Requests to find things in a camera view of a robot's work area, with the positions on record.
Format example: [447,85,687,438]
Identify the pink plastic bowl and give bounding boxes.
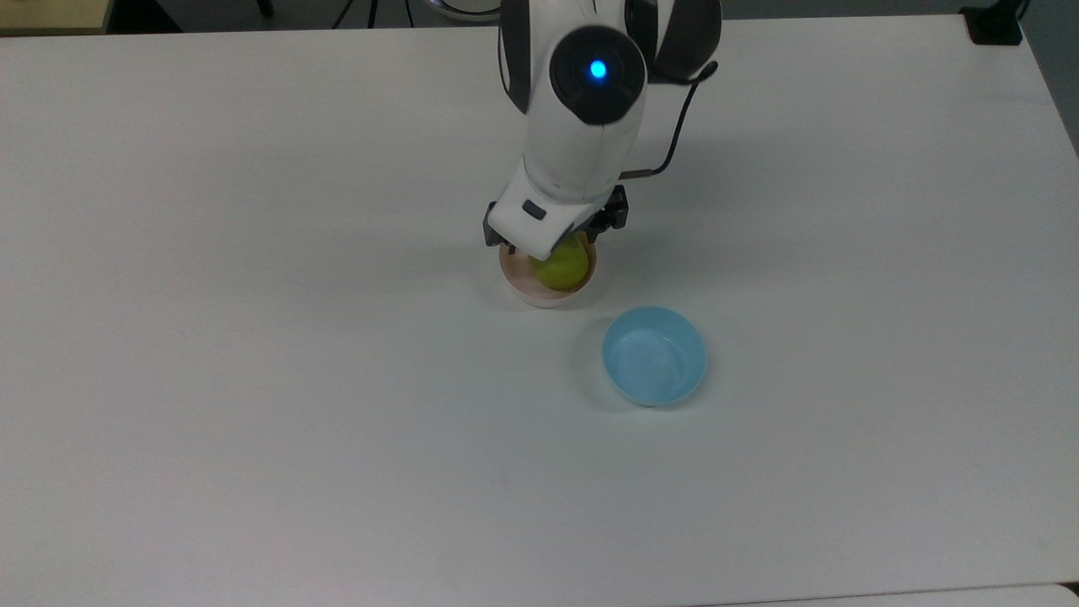
[498,234,599,309]

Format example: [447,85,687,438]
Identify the black tripod legs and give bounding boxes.
[330,0,416,30]

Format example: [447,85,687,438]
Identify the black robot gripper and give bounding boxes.
[482,184,631,252]

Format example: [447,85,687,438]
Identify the wooden board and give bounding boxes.
[0,0,115,36]

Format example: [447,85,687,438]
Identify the black table corner clamp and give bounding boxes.
[960,0,1031,46]

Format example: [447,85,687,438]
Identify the blue plastic bowl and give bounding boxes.
[601,305,709,408]

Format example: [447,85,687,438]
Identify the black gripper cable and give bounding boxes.
[622,61,720,179]

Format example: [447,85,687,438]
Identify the green yellow pear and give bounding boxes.
[529,234,591,292]

